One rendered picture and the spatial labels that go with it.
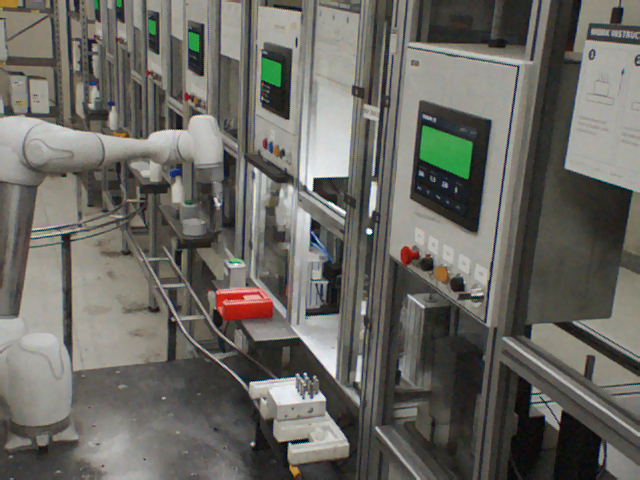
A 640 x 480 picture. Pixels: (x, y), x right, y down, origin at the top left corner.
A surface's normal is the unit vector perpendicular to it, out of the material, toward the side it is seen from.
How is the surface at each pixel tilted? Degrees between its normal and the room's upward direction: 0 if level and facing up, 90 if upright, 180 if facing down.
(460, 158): 90
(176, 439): 0
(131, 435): 0
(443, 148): 90
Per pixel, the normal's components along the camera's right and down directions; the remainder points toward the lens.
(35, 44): 0.34, 0.29
